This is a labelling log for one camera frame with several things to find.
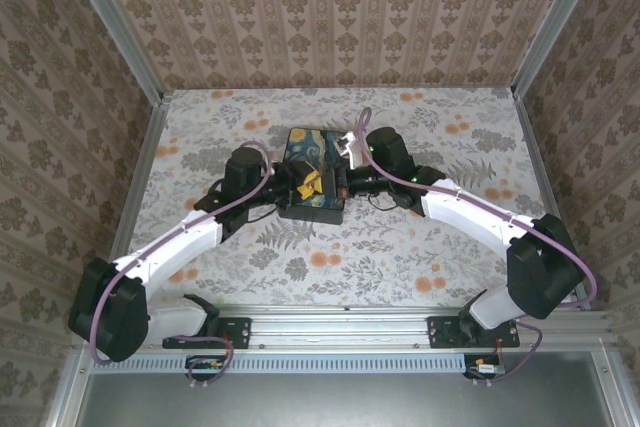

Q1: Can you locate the starry night print box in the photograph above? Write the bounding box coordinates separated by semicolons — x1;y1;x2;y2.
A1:
277;127;352;226

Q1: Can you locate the small connector board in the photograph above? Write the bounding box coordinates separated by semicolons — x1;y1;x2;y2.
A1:
185;354;226;381
464;354;506;379

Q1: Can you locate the grey metal sheet panel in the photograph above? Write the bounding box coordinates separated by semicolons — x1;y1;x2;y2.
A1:
74;352;616;427

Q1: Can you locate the aluminium table side rail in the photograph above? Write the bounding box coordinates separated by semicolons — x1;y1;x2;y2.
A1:
107;94;174;268
513;91;591;311

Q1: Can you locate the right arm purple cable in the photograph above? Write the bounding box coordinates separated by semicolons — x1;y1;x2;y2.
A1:
358;106;599;388

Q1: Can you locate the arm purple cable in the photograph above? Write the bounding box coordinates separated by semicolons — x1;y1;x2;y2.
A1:
358;106;599;388
88;140;274;391

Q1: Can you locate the aluminium mounting rail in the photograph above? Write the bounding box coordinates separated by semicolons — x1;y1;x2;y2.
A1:
144;304;614;351

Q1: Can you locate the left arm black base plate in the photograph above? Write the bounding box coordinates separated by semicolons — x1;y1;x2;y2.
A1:
162;316;251;351

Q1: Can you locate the grey slotted cable duct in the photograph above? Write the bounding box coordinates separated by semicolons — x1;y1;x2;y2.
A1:
92;352;474;374

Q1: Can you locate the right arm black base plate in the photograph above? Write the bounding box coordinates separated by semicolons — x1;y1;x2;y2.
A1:
427;315;520;349

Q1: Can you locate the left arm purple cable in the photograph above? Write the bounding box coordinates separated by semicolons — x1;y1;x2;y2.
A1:
88;140;274;391

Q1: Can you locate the aluminium frame post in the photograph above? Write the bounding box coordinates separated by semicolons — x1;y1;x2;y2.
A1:
512;0;609;98
59;0;166;104

